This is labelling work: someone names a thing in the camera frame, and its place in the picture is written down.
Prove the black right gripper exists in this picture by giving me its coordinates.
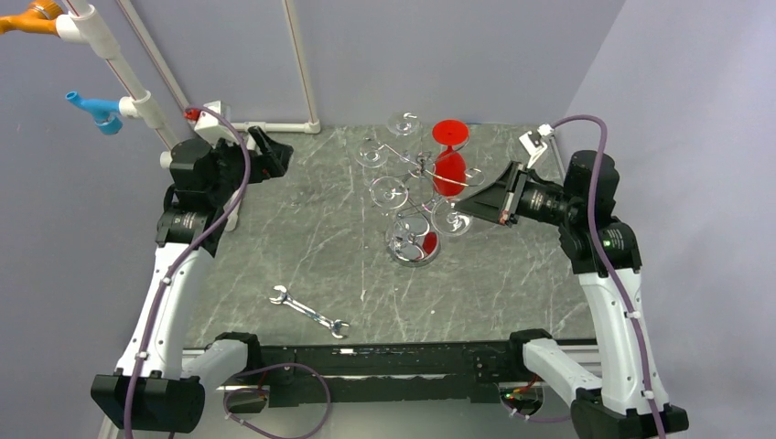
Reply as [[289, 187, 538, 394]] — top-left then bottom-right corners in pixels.
[[454, 160, 579, 226]]

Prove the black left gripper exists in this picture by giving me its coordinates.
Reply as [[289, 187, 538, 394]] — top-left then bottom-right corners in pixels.
[[207, 125, 293, 205]]

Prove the clear wine glass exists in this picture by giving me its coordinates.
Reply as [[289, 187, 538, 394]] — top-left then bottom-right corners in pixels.
[[430, 198, 472, 237], [369, 177, 409, 210], [386, 111, 422, 136], [352, 137, 388, 168]]

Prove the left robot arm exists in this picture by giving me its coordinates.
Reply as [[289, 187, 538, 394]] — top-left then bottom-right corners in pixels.
[[91, 127, 294, 438]]

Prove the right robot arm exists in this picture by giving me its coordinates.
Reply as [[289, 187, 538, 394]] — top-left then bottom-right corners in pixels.
[[455, 150, 689, 438]]

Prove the red plastic wine glass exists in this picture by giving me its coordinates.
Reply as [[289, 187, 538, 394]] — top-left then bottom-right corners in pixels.
[[432, 119, 469, 197]]

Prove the chrome wine glass rack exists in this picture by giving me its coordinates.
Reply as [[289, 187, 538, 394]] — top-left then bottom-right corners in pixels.
[[385, 152, 484, 268]]

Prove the clear wine glass back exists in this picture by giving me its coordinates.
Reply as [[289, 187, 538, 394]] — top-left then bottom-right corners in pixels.
[[386, 111, 422, 136]]

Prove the blue pipe fitting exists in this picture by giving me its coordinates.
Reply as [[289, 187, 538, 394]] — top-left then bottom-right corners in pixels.
[[65, 91, 124, 135]]

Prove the silver double open wrench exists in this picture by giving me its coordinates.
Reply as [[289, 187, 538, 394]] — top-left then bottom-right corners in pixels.
[[269, 284, 350, 339]]

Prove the orange pipe fitting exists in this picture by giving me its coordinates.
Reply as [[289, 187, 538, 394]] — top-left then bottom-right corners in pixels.
[[1, 0, 64, 36]]

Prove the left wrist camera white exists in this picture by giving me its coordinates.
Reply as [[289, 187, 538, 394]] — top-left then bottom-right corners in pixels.
[[184, 101, 237, 145]]

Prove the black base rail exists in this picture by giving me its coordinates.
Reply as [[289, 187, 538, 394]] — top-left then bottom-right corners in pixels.
[[226, 329, 550, 408]]

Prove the white PVC pipe frame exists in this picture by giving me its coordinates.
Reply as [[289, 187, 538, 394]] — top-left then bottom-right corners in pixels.
[[55, 0, 322, 231]]

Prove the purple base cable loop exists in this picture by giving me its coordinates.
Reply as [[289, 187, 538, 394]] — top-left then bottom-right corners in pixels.
[[222, 363, 333, 439]]

